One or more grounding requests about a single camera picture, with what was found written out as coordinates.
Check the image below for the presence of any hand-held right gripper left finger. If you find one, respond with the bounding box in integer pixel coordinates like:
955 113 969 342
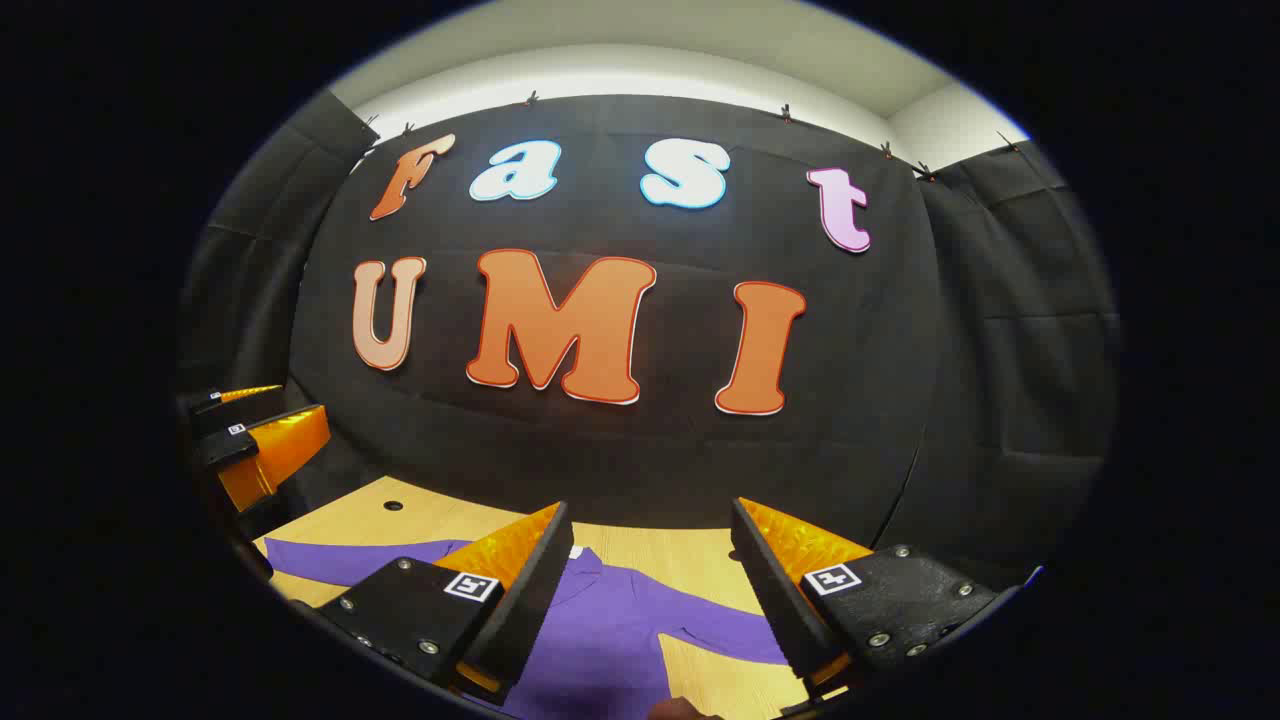
318 500 575 701

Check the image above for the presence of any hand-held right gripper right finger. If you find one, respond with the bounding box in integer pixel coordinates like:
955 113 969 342
730 497 1003 701

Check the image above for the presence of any purple shirt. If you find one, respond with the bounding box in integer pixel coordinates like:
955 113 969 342
262 538 801 720

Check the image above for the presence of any black backdrop cloth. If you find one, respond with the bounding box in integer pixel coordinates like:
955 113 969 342
178 88 1119 591

